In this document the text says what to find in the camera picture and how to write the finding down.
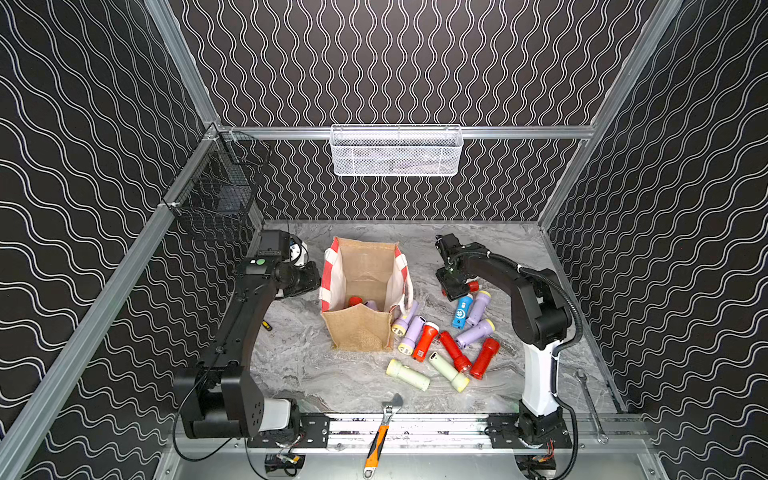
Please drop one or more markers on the red flashlight top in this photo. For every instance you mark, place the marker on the red flashlight top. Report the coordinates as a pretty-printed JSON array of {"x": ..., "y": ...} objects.
[{"x": 471, "y": 287}]

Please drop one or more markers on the orange handled adjustable wrench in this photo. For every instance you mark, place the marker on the orange handled adjustable wrench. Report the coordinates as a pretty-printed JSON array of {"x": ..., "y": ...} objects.
[{"x": 389, "y": 408}]

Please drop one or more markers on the silver combination wrench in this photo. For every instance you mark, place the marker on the silver combination wrench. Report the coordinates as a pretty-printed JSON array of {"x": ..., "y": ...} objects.
[{"x": 591, "y": 405}]

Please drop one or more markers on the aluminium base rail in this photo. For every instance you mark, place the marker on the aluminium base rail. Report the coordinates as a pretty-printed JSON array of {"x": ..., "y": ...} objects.
[{"x": 452, "y": 433}]

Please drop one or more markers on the blue white flashlight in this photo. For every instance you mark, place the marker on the blue white flashlight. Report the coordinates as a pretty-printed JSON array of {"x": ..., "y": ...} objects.
[{"x": 462, "y": 311}]

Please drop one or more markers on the white wire mesh basket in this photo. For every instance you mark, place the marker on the white wire mesh basket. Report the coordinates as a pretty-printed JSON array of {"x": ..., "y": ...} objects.
[{"x": 390, "y": 150}]

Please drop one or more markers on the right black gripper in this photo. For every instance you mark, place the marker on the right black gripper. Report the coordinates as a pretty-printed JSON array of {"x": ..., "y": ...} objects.
[{"x": 450, "y": 279}]

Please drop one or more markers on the red jute Christmas tote bag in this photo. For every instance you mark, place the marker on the red jute Christmas tote bag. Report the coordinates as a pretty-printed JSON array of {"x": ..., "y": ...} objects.
[{"x": 371, "y": 271}]

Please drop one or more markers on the green flashlight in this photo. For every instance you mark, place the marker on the green flashlight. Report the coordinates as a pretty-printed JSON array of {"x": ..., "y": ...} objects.
[
  {"x": 396, "y": 369},
  {"x": 458, "y": 380}
]

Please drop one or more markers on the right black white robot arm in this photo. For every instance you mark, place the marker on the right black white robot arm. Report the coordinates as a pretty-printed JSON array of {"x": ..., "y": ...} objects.
[{"x": 543, "y": 316}]

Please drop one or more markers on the black wire mesh basket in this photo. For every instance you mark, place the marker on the black wire mesh basket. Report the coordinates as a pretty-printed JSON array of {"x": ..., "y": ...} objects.
[{"x": 217, "y": 200}]

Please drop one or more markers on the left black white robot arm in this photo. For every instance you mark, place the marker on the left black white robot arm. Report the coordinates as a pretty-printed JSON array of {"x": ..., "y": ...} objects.
[{"x": 219, "y": 398}]

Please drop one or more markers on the green flashlight right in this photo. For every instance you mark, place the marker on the green flashlight right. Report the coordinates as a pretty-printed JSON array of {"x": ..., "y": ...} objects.
[{"x": 458, "y": 380}]

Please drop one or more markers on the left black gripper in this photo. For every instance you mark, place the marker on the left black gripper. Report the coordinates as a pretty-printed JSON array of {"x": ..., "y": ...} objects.
[{"x": 309, "y": 278}]

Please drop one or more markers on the purple flashlight beside red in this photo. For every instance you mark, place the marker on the purple flashlight beside red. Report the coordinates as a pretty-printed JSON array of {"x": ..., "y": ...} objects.
[{"x": 409, "y": 340}]

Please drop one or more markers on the green flashlight left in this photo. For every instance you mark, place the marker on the green flashlight left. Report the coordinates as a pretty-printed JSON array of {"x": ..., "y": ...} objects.
[{"x": 396, "y": 369}]

